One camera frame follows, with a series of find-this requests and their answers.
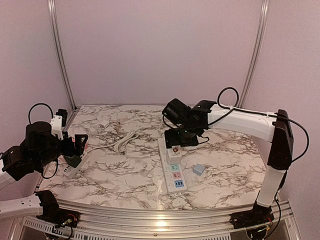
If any light blue cube charger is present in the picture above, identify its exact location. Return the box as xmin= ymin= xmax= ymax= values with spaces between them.
xmin=192 ymin=163 xmax=206 ymax=176

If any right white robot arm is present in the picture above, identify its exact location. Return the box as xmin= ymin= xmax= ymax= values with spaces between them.
xmin=157 ymin=98 xmax=294 ymax=224

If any left aluminium corner post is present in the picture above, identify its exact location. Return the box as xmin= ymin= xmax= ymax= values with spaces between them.
xmin=47 ymin=0 xmax=77 ymax=112

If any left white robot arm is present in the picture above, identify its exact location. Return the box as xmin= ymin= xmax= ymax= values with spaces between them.
xmin=0 ymin=121 xmax=88 ymax=223

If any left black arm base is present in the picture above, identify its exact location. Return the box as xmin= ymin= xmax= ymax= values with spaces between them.
xmin=35 ymin=190 xmax=80 ymax=228

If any right aluminium corner post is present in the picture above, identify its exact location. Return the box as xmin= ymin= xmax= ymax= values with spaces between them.
xmin=238 ymin=0 xmax=270 ymax=108

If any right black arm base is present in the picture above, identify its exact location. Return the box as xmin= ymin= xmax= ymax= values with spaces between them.
xmin=229 ymin=202 xmax=275 ymax=229

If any white power cord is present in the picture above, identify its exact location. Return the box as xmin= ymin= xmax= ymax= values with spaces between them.
xmin=86 ymin=131 xmax=140 ymax=154

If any dark green cube adapter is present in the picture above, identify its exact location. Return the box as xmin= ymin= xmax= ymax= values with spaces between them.
xmin=64 ymin=155 xmax=84 ymax=168

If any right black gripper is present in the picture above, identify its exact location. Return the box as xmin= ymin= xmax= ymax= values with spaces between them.
xmin=164 ymin=123 xmax=200 ymax=149

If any white short power strip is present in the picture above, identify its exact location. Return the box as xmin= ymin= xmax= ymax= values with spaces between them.
xmin=62 ymin=152 xmax=89 ymax=180

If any white multicolour power strip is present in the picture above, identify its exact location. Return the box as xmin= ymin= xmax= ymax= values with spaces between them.
xmin=157 ymin=137 xmax=187 ymax=195

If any aluminium front table rail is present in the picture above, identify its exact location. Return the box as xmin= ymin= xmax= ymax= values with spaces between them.
xmin=16 ymin=197 xmax=295 ymax=240

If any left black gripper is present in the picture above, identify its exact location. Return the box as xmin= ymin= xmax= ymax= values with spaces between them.
xmin=35 ymin=131 xmax=88 ymax=169

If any aluminium corner post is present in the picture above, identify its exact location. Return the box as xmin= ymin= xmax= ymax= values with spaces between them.
xmin=47 ymin=0 xmax=77 ymax=112
xmin=238 ymin=0 xmax=270 ymax=108

